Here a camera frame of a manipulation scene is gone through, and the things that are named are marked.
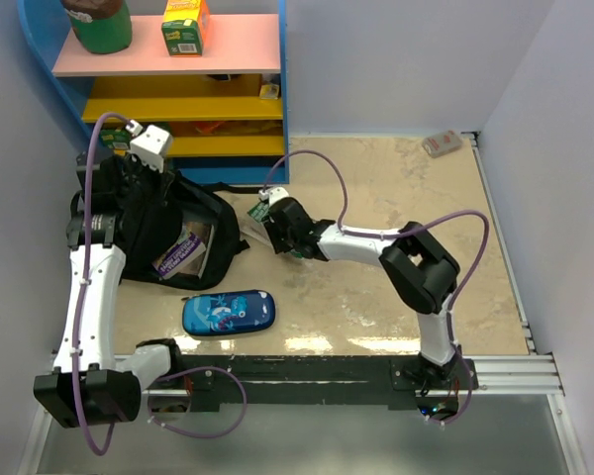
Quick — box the black student backpack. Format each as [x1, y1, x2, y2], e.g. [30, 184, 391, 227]
[91, 154, 259, 291]

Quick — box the green Treehouse book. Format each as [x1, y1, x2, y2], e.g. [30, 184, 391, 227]
[247, 201, 269, 225]

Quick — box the A Tale of Two Cities book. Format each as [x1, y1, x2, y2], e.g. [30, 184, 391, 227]
[181, 222, 215, 277]

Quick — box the purple 52-Storey Treehouse book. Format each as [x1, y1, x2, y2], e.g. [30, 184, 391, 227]
[152, 231, 204, 280]

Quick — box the blue dinosaur pencil case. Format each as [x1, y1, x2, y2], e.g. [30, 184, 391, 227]
[182, 290, 276, 337]

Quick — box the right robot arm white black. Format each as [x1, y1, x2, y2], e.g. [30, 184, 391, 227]
[260, 195, 460, 389]

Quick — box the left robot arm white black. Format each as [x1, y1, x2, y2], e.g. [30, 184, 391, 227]
[33, 155, 185, 428]

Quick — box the green brown bag on shelf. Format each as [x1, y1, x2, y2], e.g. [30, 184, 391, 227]
[61, 0, 133, 54]

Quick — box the green small box left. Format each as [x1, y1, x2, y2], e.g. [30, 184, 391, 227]
[99, 127, 132, 150]

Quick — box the orange snack packet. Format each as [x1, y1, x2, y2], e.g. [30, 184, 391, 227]
[192, 121, 226, 136]

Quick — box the blue shelf unit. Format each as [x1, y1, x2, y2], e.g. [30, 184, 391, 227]
[18, 1, 290, 185]

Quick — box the small yellow white box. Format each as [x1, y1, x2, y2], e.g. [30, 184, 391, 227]
[258, 83, 281, 100]

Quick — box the yellow green box on shelf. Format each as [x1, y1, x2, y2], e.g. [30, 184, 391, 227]
[161, 0, 210, 56]

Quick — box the grey red packet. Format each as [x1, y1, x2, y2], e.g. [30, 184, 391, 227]
[422, 130, 463, 158]

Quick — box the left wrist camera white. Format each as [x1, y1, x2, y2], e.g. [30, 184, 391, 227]
[125, 120, 173, 173]

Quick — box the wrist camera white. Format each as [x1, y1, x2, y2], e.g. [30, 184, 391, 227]
[257, 186, 290, 206]
[125, 120, 173, 173]

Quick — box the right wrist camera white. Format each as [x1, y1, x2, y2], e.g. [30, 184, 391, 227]
[257, 186, 290, 206]

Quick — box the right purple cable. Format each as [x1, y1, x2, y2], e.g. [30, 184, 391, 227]
[264, 149, 491, 427]

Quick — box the purple cable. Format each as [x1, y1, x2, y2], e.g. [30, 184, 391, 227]
[71, 111, 248, 456]
[264, 149, 491, 427]

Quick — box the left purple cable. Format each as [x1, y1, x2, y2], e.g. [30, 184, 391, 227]
[71, 111, 248, 456]

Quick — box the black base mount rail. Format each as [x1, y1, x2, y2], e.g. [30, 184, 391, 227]
[127, 353, 481, 415]

